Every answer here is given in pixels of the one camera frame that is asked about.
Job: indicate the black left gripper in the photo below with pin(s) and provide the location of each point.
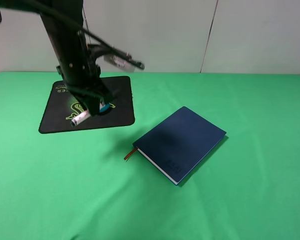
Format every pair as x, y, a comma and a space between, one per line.
83, 81

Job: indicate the grey and blue computer mouse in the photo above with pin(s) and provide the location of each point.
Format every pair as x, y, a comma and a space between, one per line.
103, 107

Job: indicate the white black-capped marker pen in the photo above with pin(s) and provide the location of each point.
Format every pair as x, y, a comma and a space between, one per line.
78, 115

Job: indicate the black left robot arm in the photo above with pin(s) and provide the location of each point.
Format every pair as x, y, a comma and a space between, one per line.
63, 22

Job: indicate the black green-logo mouse pad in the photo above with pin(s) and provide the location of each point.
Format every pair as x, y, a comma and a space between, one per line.
62, 107

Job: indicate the dark blue notebook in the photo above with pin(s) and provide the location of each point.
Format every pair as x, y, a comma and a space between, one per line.
178, 144

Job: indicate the green tablecloth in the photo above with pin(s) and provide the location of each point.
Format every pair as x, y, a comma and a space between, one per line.
77, 185

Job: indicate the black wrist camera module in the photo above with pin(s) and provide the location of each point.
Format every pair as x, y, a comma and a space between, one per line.
119, 63

